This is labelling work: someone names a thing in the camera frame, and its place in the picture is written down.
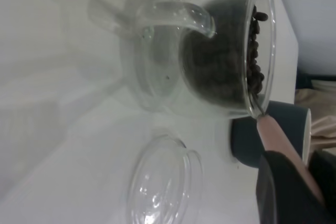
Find small clear glass dish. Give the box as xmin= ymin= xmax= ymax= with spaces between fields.
xmin=125 ymin=129 xmax=204 ymax=224

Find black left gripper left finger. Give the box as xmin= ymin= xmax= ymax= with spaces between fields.
xmin=256 ymin=150 xmax=336 ymax=224

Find pile of coffee beans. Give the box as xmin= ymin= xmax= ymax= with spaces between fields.
xmin=181 ymin=0 xmax=270 ymax=104

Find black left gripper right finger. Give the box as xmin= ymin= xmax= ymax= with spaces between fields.
xmin=307 ymin=150 xmax=336 ymax=209

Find clear double-wall glass cup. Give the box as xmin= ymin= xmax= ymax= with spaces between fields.
xmin=119 ymin=0 xmax=278 ymax=120

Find pink-handled metal spoon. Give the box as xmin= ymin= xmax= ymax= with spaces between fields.
xmin=249 ymin=92 xmax=326 ymax=204

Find dark grey-blue ceramic mug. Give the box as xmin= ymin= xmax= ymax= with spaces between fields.
xmin=230 ymin=100 xmax=313 ymax=169

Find beige crumpled cloth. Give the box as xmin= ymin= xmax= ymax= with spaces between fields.
xmin=293 ymin=79 xmax=336 ymax=154

